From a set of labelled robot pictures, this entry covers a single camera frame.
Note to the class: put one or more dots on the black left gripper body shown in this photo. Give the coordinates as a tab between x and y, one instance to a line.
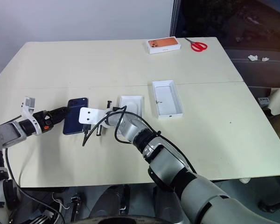
44	120

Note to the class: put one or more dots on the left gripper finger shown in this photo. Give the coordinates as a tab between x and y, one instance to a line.
60	109
60	116

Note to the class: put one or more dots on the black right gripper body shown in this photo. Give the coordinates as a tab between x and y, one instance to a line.
109	104

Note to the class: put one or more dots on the dark blue smartphone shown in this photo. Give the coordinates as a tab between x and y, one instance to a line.
72	122

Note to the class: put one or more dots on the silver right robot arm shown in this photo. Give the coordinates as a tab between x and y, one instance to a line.
177	172

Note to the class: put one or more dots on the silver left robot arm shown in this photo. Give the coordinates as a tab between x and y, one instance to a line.
7	134

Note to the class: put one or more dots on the small white box insert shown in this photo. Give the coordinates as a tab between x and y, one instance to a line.
131	103

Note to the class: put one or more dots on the white phone box base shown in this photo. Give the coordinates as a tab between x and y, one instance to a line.
168	99

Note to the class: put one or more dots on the white box lid orange print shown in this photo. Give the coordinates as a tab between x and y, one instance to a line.
163	45

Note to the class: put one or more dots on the crumpled white paper scrap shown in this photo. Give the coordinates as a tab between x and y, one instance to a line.
253	57
265	59

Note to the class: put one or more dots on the grey power strip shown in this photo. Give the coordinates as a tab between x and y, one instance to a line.
264	100

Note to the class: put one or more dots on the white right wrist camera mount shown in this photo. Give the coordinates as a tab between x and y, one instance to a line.
91	114

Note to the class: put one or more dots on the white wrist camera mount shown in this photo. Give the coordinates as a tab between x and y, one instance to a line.
28	114
91	114

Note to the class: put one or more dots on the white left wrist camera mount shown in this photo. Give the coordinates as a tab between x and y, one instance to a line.
28	114

